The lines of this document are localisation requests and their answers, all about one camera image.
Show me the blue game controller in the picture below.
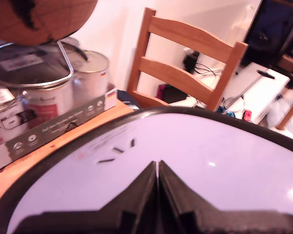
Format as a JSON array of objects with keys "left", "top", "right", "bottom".
[{"left": 216, "top": 106, "right": 235, "bottom": 118}]

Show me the dark cabinet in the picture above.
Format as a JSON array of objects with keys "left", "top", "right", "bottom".
[{"left": 243, "top": 0, "right": 293, "bottom": 84}]

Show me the small steel pot with lid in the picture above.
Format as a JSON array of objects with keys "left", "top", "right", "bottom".
[{"left": 72, "top": 49, "right": 110, "bottom": 98}]

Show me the large steel pot glass lid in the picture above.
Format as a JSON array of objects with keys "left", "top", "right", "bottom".
[{"left": 0, "top": 41, "right": 74, "bottom": 116}]

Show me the black and pink device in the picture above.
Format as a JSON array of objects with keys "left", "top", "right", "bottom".
[{"left": 157, "top": 83, "right": 187, "bottom": 105}]

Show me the grey printed cookware box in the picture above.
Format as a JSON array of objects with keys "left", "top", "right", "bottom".
[{"left": 0, "top": 87, "right": 118, "bottom": 174}]

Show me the wooden chair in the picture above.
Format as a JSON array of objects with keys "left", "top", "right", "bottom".
[{"left": 125, "top": 7, "right": 250, "bottom": 112}]

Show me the white box with black handle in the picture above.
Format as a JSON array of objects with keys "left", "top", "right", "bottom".
[{"left": 224, "top": 61, "right": 292, "bottom": 125}]

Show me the wooden furniture leg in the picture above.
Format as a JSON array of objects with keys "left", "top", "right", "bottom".
[{"left": 275, "top": 92, "right": 293, "bottom": 130}]

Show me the black power adapter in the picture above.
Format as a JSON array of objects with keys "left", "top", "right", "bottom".
[{"left": 183, "top": 50, "right": 201, "bottom": 74}]

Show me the brown globe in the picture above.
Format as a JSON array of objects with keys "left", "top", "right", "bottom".
[{"left": 0, "top": 0, "right": 99, "bottom": 47}]

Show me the dark navy pouch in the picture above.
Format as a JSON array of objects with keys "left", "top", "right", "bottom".
[{"left": 117, "top": 89, "right": 143, "bottom": 111}]

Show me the black rice cooker lid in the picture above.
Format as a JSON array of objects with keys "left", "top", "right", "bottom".
[{"left": 0, "top": 106, "right": 293, "bottom": 234}]

